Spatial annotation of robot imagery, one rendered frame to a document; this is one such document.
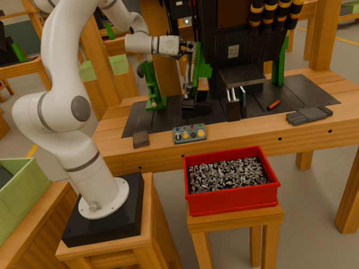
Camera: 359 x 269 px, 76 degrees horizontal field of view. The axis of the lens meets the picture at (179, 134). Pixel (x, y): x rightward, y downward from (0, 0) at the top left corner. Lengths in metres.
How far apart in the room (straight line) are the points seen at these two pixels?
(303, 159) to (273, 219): 1.30
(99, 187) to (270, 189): 0.57
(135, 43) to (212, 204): 0.81
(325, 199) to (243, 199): 1.28
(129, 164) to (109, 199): 0.33
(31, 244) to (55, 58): 0.76
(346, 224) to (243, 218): 1.05
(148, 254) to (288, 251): 1.07
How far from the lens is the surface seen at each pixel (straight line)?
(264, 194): 0.86
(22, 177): 1.23
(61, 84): 0.68
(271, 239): 1.04
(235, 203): 0.86
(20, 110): 0.76
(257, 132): 1.08
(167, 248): 1.36
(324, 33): 1.71
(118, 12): 1.08
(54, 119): 0.67
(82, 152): 0.75
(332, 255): 1.81
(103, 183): 0.82
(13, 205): 1.22
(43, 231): 1.22
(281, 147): 1.17
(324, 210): 2.00
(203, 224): 0.89
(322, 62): 1.77
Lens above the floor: 1.52
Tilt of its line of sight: 33 degrees down
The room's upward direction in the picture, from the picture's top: 12 degrees counter-clockwise
